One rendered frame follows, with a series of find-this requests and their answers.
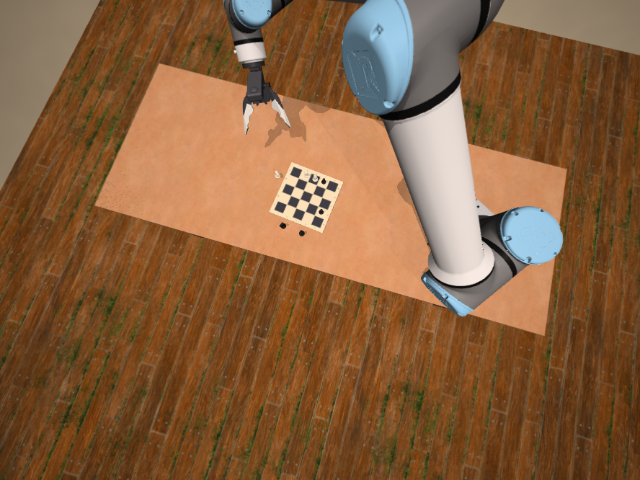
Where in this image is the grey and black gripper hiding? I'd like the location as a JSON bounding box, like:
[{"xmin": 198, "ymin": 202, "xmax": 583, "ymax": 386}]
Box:
[{"xmin": 242, "ymin": 61, "xmax": 290, "ymax": 134}]

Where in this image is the black and cream chessboard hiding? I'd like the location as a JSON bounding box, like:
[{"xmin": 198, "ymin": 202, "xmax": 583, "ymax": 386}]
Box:
[{"xmin": 270, "ymin": 162, "xmax": 343, "ymax": 233}]

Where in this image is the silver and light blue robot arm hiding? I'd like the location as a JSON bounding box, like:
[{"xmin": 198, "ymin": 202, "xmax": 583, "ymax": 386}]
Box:
[{"xmin": 223, "ymin": 0, "xmax": 563, "ymax": 316}]

